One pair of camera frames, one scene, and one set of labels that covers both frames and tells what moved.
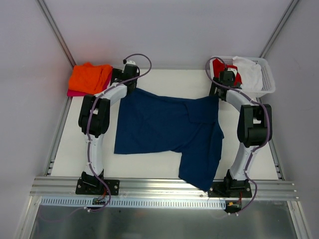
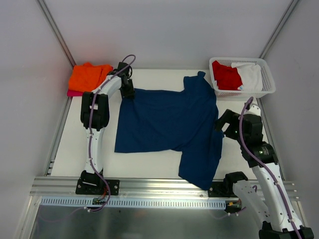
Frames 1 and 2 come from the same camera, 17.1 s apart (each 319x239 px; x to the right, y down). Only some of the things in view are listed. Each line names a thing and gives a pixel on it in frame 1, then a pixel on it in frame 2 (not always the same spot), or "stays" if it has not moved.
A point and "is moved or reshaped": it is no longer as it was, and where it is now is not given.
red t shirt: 218,66 stays
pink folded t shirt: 71,92 stays
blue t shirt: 150,123 is moved or reshaped
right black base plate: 230,189 stays
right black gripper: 215,91 → 222,122
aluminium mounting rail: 167,187 stays
